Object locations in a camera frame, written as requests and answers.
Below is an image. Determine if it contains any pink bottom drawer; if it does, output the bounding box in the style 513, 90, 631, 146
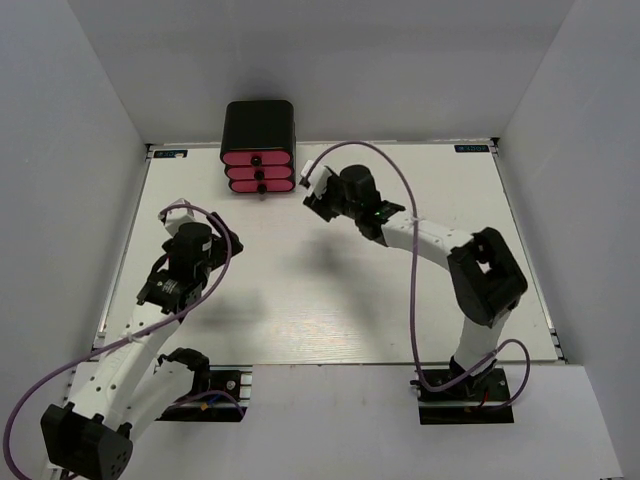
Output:
229, 179, 295, 195

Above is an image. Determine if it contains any pink drawer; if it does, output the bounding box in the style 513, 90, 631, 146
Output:
225, 165, 294, 181
221, 150, 292, 167
229, 179, 295, 195

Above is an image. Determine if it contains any pink top drawer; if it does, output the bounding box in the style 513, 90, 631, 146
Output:
221, 150, 292, 167

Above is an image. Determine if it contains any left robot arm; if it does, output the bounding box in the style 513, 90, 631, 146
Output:
41, 210, 243, 479

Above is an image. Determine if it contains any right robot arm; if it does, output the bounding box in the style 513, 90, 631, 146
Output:
300, 162, 528, 399

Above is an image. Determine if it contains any black drawer cabinet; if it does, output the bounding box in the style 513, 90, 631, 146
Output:
219, 100, 296, 187

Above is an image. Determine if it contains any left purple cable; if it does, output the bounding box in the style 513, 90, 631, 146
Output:
2, 204, 247, 479

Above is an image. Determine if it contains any purple cable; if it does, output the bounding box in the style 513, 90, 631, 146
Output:
309, 141, 532, 412
2, 204, 247, 479

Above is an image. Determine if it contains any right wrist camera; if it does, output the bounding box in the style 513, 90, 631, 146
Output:
299, 160, 333, 199

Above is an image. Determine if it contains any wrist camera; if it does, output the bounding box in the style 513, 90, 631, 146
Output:
299, 160, 333, 199
158, 198, 196, 237

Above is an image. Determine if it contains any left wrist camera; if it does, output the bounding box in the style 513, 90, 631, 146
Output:
158, 198, 196, 237

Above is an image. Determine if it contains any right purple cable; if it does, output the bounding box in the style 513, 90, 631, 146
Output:
309, 141, 532, 412

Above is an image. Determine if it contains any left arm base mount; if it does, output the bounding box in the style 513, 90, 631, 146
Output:
158, 366, 253, 423

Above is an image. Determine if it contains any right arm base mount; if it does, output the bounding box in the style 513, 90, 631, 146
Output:
410, 368, 514, 425

